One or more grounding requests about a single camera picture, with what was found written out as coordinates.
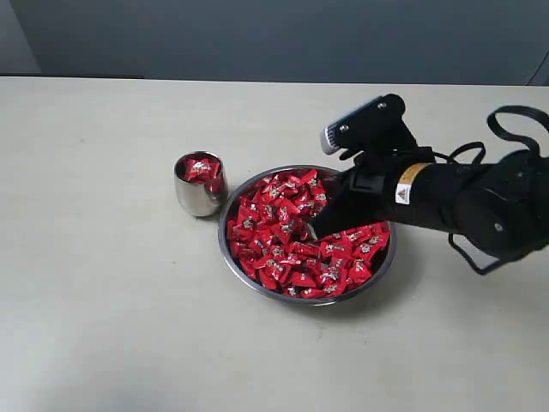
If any round steel bowl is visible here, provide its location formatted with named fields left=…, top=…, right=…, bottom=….
left=218, top=165, right=396, bottom=306

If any small steel cup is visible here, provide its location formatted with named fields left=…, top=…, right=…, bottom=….
left=173, top=151, right=228, bottom=217

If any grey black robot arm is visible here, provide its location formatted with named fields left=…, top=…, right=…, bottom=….
left=307, top=96, right=548, bottom=262

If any black cable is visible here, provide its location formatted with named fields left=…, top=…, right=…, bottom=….
left=428, top=141, right=541, bottom=276

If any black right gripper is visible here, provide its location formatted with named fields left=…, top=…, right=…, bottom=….
left=309, top=161, right=476, bottom=239

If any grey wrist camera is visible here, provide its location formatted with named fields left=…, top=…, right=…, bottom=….
left=320, top=94, right=406, bottom=155

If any red candy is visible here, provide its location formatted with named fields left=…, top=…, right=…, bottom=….
left=183, top=157, right=220, bottom=184

